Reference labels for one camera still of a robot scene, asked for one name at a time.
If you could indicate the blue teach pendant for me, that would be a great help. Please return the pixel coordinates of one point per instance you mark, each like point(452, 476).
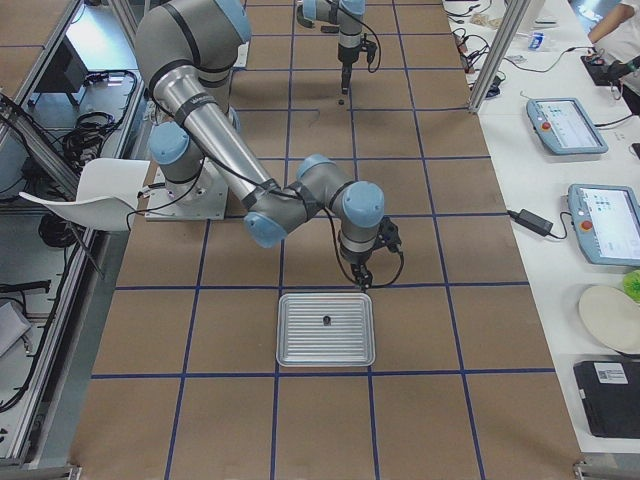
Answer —
point(606, 223)
point(564, 127)

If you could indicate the white plastic chair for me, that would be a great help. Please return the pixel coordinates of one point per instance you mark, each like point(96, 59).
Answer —
point(106, 194)

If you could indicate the black brake pad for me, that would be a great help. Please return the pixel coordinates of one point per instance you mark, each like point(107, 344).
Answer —
point(329, 29)

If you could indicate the silver ribbed metal tray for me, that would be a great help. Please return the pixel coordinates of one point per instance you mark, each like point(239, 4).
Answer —
point(304, 341)

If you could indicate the aluminium frame post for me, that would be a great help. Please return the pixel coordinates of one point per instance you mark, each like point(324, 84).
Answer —
point(514, 15)

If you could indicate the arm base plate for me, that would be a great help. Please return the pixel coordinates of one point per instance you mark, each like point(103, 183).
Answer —
point(203, 197)

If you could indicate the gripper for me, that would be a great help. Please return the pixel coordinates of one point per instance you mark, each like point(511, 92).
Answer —
point(346, 58)
point(356, 259)

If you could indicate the black box with label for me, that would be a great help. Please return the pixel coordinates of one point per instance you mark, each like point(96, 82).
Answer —
point(609, 391)

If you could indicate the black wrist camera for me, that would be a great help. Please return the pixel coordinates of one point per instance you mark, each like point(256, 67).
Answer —
point(370, 49)
point(388, 236)

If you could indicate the beige round plate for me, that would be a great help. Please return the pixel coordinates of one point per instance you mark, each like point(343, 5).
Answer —
point(611, 317)

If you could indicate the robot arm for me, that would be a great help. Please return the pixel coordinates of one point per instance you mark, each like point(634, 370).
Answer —
point(184, 51)
point(348, 16)

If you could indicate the black power adapter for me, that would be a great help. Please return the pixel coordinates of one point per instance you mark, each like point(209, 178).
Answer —
point(531, 221)

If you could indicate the far blue teach pendant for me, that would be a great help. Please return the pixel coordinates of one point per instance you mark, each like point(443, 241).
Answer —
point(564, 127)

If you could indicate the near blue teach pendant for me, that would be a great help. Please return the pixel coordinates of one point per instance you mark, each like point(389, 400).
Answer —
point(606, 223)

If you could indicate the green crumpled object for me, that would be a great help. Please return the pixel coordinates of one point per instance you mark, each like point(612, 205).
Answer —
point(631, 285)

